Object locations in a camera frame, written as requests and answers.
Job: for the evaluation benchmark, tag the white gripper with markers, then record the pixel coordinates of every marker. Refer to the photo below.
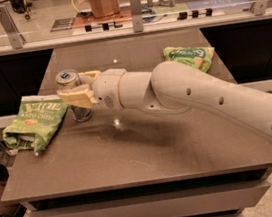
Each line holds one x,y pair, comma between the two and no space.
107,88

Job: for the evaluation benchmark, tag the silver redbull can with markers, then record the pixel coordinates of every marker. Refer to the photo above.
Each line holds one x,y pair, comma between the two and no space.
66,80

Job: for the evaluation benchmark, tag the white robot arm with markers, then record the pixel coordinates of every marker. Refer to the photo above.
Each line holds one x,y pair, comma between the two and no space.
173,88

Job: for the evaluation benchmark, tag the green jalapeno chip bag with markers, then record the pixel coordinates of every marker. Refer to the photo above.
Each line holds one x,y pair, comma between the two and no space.
38,119

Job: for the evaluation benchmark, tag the green snack bag right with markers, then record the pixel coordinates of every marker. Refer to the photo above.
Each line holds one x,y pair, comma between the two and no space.
198,58

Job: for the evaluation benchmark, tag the grey table drawer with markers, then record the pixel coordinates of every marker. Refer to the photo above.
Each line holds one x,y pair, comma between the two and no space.
175,204

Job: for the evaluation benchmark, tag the left metal glass post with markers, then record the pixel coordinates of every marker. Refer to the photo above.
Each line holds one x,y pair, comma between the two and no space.
15,38

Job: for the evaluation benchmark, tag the middle metal glass post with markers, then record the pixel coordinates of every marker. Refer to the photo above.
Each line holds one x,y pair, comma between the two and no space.
136,16

